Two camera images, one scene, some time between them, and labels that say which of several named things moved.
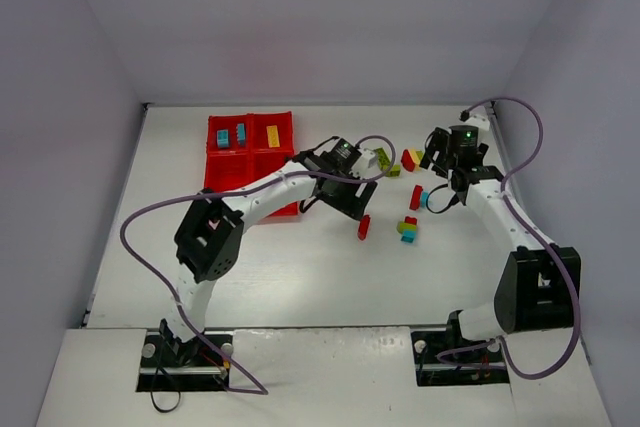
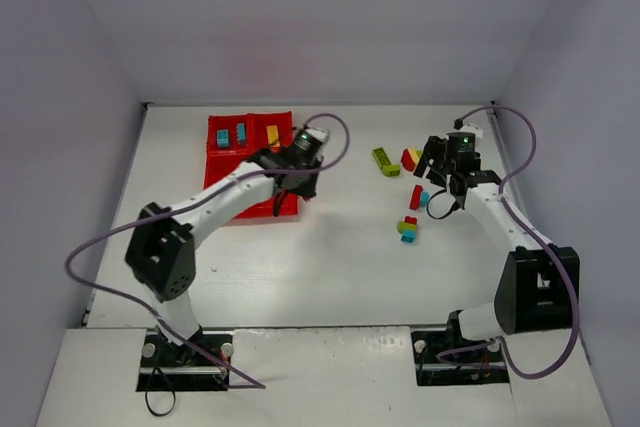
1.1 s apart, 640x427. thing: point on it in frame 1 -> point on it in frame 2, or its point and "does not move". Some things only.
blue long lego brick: [240, 134] does not move
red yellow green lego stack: [411, 159] does not move
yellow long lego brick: [273, 136] does not move
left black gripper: [351, 195] -> [298, 183]
